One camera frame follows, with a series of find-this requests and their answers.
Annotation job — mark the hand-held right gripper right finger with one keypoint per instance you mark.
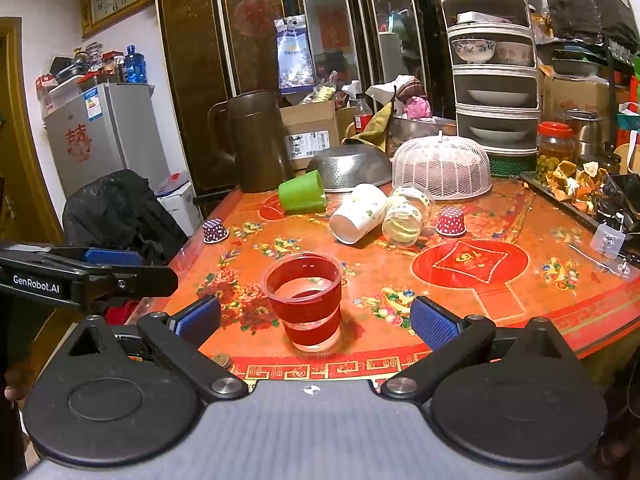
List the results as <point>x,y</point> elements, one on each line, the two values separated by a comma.
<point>434,322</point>

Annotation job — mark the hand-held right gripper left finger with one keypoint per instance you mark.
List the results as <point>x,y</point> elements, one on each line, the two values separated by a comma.
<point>196,319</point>

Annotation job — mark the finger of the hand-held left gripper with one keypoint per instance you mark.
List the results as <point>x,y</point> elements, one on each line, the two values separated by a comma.
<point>112,257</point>
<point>140,282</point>

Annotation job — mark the clear cup with red band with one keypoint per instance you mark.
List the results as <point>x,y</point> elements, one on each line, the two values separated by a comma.
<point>305,310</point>

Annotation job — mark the purple dotted small cup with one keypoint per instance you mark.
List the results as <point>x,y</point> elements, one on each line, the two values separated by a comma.
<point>215,230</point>

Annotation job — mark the red dotted small cup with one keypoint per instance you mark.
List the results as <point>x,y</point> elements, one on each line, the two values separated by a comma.
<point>450,221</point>

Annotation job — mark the clear glass cup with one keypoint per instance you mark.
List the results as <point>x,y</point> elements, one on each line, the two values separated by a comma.
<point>406,217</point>

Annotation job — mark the white floral paper cup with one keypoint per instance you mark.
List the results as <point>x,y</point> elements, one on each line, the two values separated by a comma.
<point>357,214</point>

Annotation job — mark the green plastic cup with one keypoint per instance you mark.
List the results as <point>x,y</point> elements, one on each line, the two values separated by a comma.
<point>300,194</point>

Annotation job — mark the coin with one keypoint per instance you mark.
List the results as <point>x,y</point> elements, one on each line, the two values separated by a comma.
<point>221,360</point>

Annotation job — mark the white carton box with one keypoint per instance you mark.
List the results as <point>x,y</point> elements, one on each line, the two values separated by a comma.
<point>180,207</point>

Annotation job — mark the silver refrigerator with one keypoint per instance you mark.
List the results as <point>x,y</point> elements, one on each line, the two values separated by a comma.
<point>105,135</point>

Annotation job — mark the white mesh food cover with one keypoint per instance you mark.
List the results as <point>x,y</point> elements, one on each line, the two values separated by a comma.
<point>440,167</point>

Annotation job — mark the dark tray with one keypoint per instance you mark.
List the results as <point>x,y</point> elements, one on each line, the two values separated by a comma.
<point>537,182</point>

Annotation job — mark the green plastic basket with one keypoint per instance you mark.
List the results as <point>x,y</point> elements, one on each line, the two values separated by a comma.
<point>510,165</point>

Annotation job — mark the metal hook bar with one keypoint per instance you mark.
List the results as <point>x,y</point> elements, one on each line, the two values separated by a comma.
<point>597,260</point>

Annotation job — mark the metal colander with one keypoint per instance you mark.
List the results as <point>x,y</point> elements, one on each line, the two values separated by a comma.
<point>350,166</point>

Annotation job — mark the brown plastic pitcher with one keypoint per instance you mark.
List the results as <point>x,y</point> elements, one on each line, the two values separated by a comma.
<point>257,142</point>

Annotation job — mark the clear adhesive hook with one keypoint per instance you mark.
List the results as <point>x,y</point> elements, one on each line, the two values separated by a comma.
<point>607,240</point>

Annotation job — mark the blue water bottle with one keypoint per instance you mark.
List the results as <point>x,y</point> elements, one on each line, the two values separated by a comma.
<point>134,65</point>

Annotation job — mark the pile of orange peels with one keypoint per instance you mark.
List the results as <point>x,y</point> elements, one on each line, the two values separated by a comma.
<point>570,182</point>

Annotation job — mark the metal basin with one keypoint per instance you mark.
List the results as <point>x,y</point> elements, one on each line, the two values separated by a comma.
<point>425,127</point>

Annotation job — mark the white plate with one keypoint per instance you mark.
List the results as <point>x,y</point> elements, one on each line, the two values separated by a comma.
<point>499,97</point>
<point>500,134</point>

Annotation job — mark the olive green cloth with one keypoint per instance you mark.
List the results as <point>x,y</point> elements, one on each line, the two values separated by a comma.
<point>372,130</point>

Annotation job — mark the glass jar with red lid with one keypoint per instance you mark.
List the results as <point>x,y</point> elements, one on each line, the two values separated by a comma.
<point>555,147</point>

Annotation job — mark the pink cloth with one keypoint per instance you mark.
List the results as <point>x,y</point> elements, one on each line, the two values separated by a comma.
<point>417,108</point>

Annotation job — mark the dark mirrored wardrobe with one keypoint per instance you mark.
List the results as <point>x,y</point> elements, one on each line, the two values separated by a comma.
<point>200,60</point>

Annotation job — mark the cardboard box with label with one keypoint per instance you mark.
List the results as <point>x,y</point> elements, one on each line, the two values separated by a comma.
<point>307,127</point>

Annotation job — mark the metal pot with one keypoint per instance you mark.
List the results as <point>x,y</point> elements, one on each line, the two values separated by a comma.
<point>586,132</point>

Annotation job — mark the white stacked dish rack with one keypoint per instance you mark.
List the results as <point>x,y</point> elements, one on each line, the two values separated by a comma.
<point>495,72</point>

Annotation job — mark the large brown cardboard box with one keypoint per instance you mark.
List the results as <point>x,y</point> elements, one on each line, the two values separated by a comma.
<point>580,97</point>

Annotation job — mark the blue and white plastic bag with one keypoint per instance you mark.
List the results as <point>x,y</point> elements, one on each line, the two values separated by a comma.
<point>295,55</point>

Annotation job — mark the floral ceramic bowl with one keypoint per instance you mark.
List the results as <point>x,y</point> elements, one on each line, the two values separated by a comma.
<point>472,51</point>

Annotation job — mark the pale patterned bowl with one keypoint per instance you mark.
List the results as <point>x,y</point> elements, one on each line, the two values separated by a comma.
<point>515,54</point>

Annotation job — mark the wooden door frame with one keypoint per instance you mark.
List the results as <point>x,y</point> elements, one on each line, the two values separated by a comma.
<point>20,135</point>

